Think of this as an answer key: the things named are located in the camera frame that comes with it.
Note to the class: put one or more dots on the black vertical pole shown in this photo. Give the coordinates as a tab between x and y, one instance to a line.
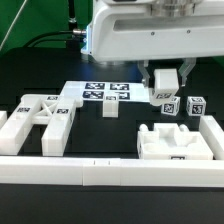
71	12

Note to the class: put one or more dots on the white marker base sheet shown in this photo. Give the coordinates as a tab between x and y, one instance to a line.
95	91

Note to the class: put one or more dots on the white fence bar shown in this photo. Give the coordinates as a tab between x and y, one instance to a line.
3	118
213	135
111	172

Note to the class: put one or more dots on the white left fence bar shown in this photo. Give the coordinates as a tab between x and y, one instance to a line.
3	118

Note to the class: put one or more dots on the white tagged cube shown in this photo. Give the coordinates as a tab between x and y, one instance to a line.
195	106
171	108

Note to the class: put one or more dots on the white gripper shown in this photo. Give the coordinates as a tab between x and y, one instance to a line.
136	30

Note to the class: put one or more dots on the white right fence bar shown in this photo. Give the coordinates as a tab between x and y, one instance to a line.
213	135

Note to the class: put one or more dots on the white tagged cube left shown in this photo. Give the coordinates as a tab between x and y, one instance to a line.
171	108

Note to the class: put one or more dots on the white chair seat part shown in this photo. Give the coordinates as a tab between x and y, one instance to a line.
168	141

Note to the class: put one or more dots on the white front fence bar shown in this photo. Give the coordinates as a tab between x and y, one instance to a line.
111	172

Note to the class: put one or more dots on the white tagged cube right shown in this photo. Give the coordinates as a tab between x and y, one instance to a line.
195	106

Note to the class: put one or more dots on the white chair back frame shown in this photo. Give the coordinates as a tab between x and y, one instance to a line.
55	112

